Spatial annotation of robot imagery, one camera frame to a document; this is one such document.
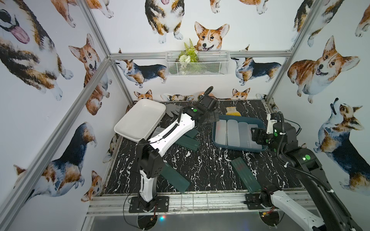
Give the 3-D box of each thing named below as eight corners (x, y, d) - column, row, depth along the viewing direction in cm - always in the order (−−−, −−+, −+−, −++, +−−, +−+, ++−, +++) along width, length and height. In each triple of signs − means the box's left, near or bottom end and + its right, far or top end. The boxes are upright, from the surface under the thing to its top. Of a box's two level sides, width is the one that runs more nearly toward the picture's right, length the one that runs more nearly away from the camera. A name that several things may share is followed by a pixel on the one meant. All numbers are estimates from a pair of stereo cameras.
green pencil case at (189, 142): (176, 144, 98) (176, 142, 96) (181, 136, 102) (181, 133, 100) (196, 152, 95) (196, 150, 92) (200, 143, 99) (200, 141, 97)
